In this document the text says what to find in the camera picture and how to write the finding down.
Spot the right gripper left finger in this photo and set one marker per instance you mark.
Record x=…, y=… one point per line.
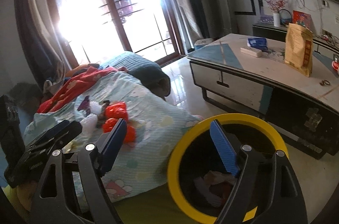
x=71, y=190

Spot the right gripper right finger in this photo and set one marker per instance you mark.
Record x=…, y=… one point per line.
x=266, y=190

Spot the white foam fruit net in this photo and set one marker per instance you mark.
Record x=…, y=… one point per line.
x=91, y=118

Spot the purple snack wrapper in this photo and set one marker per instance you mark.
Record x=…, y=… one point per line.
x=85, y=106

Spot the red plastic bag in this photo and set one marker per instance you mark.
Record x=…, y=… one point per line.
x=113, y=113

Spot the dark chocolate bar wrapper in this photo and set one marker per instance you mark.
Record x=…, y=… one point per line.
x=102, y=116

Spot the person's left hand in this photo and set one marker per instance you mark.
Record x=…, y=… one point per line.
x=25, y=194

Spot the Hello Kitty bed sheet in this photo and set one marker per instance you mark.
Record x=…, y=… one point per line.
x=130, y=156

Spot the red floral blanket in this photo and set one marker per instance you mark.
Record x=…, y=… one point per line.
x=75, y=86

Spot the teal quilted cushion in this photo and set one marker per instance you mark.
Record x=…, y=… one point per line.
x=149, y=73

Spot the white coffee table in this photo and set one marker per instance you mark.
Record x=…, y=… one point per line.
x=304, y=110

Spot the dark left curtain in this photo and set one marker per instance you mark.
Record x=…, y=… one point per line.
x=43, y=59

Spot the white flat box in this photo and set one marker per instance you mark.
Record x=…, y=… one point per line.
x=254, y=52

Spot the brown paper bag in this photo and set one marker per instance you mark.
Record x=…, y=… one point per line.
x=299, y=49

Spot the red white can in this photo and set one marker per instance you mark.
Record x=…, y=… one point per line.
x=335, y=63

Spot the blue tissue pack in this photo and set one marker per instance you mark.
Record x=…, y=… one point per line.
x=258, y=43

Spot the blue white small bin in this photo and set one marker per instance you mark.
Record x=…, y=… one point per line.
x=202, y=42

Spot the brown framed glass door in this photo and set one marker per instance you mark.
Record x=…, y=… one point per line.
x=97, y=30

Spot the red gift box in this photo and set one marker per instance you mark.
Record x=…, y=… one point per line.
x=302, y=19

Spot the white vase with red flowers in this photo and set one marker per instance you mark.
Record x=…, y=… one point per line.
x=275, y=6

